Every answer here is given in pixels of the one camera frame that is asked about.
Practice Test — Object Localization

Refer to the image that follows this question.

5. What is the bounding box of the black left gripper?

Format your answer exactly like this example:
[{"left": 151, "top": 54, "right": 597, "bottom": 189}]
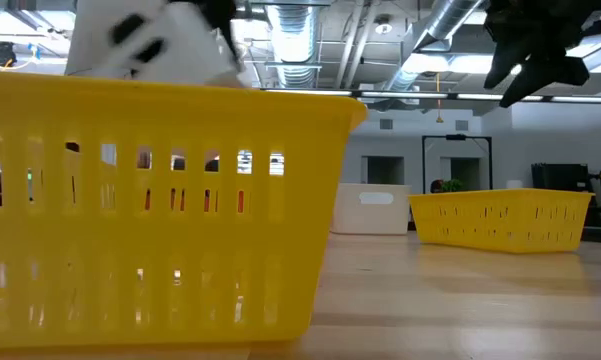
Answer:
[{"left": 172, "top": 0, "right": 245, "bottom": 72}]

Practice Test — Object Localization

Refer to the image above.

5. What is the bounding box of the yellow hanging cord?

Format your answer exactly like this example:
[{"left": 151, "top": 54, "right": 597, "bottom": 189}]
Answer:
[{"left": 433, "top": 72, "right": 445, "bottom": 125}]

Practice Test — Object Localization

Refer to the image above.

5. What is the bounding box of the black ceiling device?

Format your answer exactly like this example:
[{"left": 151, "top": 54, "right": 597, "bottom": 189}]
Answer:
[{"left": 0, "top": 40, "right": 18, "bottom": 69}]

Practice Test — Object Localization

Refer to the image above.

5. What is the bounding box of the black frame stand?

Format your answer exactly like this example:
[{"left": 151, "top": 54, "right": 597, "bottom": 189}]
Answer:
[{"left": 420, "top": 133, "right": 494, "bottom": 195}]

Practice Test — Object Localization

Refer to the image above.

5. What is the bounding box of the black monitor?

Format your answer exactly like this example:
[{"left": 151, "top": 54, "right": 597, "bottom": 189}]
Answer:
[{"left": 530, "top": 162, "right": 594, "bottom": 194}]

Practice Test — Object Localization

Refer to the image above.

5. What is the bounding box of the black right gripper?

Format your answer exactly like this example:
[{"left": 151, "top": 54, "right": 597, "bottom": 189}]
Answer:
[{"left": 482, "top": 0, "right": 601, "bottom": 109}]

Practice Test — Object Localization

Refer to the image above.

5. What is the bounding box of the orange slotted plastic basket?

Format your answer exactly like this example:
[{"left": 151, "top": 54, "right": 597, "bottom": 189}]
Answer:
[{"left": 142, "top": 187, "right": 246, "bottom": 214}]

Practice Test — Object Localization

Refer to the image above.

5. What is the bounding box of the yellow slotted plastic basket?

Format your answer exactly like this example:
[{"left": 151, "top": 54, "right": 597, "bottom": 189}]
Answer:
[
  {"left": 0, "top": 69, "right": 369, "bottom": 350},
  {"left": 408, "top": 187, "right": 595, "bottom": 254}
]

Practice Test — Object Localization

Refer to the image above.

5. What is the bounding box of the silver ribbed ventilation duct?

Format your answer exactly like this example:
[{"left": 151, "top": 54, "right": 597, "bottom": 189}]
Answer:
[
  {"left": 383, "top": 0, "right": 485, "bottom": 92},
  {"left": 263, "top": 0, "right": 322, "bottom": 90}
]

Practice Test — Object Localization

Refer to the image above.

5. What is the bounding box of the ceiling light strip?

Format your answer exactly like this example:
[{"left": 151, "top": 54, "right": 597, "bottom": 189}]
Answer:
[{"left": 259, "top": 88, "right": 601, "bottom": 104}]

